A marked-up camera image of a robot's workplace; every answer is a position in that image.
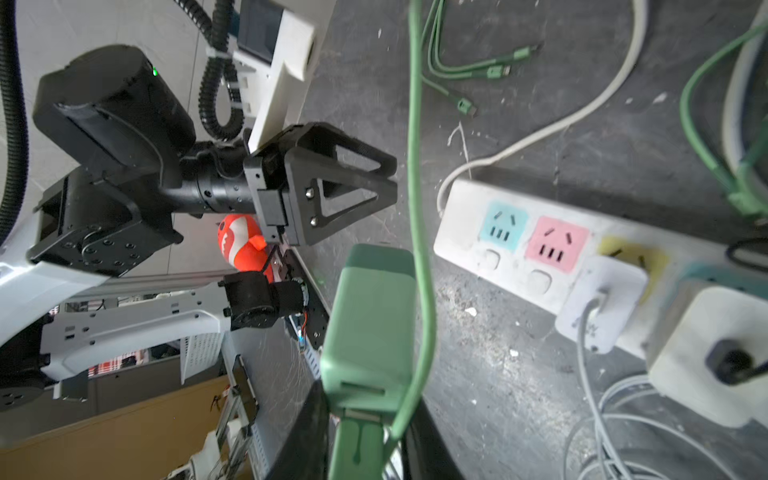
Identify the green charger cable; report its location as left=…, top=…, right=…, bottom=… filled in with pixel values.
left=383, top=0, right=544, bottom=448

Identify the white pastel power strip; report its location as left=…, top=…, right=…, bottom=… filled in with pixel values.
left=434, top=179, right=767, bottom=358

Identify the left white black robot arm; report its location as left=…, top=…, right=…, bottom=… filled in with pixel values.
left=1, top=1, right=398, bottom=411

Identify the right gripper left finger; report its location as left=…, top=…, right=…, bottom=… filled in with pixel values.
left=266, top=395, right=330, bottom=480

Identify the white strip power cord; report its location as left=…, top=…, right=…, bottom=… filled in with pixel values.
left=436, top=0, right=650, bottom=217

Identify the green charger plug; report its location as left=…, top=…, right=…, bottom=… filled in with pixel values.
left=320, top=244, right=417, bottom=479
left=679, top=22, right=767, bottom=219

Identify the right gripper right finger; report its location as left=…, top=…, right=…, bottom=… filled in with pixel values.
left=404, top=399, right=463, bottom=480

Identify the red monster plush toy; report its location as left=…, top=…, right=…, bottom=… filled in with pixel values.
left=217, top=214, right=274, bottom=283

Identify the white charger with cable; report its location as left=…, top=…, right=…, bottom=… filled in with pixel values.
left=563, top=284, right=768, bottom=480

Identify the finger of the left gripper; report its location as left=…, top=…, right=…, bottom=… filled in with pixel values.
left=281, top=122, right=397, bottom=198
left=284, top=179, right=398, bottom=246

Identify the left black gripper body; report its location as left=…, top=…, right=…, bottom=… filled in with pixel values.
left=243, top=122, right=318, bottom=246

